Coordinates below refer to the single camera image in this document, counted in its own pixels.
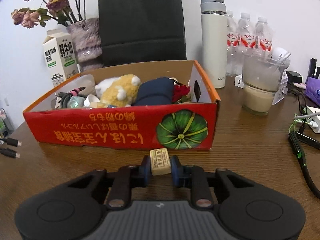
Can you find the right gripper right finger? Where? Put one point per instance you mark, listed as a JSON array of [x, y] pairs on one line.
[[193, 178]]

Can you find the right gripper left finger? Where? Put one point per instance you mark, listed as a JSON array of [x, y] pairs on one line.
[[124, 180]]

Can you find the small yellow seasoning box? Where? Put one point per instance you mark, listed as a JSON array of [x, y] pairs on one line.
[[160, 162]]

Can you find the red fabric rose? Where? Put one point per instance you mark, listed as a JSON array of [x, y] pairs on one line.
[[181, 93]]

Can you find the white and yellow plush toy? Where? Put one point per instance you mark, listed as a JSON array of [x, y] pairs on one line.
[[118, 91]]

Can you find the navy blue pouch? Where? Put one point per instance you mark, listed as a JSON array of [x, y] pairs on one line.
[[155, 92]]

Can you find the white earbuds case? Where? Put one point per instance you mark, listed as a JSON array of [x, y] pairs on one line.
[[90, 99]]

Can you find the red cardboard box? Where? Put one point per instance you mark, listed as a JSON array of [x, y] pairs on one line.
[[184, 126]]

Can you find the white charger block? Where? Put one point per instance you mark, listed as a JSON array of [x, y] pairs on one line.
[[238, 82]]

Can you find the glass jar with milk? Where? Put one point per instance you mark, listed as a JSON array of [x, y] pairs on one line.
[[261, 77]]

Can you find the white power bank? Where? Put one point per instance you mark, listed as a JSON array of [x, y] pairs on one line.
[[314, 121]]

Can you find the black power adapter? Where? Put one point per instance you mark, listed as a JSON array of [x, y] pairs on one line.
[[294, 77]]

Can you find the purple tissue pack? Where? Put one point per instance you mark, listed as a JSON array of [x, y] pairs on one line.
[[313, 90]]

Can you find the white milk carton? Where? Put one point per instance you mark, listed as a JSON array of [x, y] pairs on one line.
[[59, 56]]

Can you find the water bottle pack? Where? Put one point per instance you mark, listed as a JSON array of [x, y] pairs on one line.
[[246, 38]]

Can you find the purple fuzzy vase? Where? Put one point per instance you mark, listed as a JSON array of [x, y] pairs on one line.
[[87, 44]]

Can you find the black paper bag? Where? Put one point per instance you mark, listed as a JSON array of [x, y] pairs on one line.
[[134, 31]]

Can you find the white thermos bottle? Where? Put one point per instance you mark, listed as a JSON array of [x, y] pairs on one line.
[[214, 40]]

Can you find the dried flower bouquet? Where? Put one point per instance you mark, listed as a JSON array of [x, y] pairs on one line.
[[64, 12]]

